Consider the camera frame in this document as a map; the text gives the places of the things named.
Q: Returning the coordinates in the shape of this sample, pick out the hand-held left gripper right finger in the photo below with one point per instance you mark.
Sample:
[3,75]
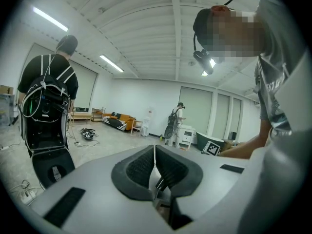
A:
[178,172]

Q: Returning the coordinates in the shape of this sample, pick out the cardboard box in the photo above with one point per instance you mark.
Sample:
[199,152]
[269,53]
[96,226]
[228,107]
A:
[6,89]

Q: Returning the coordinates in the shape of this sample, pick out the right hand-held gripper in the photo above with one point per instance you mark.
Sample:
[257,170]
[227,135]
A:
[211,149]

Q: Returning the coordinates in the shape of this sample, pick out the person's right forearm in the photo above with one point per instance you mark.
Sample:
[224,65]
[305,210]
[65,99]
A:
[248,144]

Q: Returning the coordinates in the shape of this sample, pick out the orange sofa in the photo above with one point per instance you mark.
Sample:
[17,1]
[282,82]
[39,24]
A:
[122,121]

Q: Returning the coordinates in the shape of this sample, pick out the wooden shelf rack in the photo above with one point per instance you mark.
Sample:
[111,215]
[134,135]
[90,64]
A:
[98,113]

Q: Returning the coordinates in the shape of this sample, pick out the small black backpack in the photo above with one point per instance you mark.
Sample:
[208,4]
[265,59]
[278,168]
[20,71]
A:
[170,127]

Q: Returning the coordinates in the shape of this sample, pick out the person's head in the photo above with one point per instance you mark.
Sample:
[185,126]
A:
[234,33]

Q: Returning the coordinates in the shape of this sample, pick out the small wooden side table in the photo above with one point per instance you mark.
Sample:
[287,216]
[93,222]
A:
[137,127]

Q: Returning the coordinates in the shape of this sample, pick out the white water dispenser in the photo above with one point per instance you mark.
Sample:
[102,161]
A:
[147,123]

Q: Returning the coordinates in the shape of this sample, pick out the black head camera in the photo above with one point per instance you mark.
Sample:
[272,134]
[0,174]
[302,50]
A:
[203,60]

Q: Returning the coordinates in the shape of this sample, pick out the large open black backpack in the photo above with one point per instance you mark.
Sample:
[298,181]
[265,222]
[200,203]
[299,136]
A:
[46,121]

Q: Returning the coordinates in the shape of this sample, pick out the long ceiling light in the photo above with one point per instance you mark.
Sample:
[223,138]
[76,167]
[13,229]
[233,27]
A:
[50,18]
[111,63]

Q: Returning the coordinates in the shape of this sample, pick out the black gear bundle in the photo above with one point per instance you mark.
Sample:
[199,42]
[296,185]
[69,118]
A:
[88,133]

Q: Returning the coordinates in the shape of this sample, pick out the low wooden table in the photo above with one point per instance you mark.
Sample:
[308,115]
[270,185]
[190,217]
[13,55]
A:
[81,116]

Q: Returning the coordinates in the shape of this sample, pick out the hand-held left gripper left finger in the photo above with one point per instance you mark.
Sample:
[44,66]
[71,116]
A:
[136,169]

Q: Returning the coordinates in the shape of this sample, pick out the white cabinet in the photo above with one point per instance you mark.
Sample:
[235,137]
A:
[188,134]

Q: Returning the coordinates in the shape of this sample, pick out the dark green bathtub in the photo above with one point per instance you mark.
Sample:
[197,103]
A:
[209,139]

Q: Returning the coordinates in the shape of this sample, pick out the person's grey printed shirt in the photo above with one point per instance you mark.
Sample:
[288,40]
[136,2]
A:
[275,77]

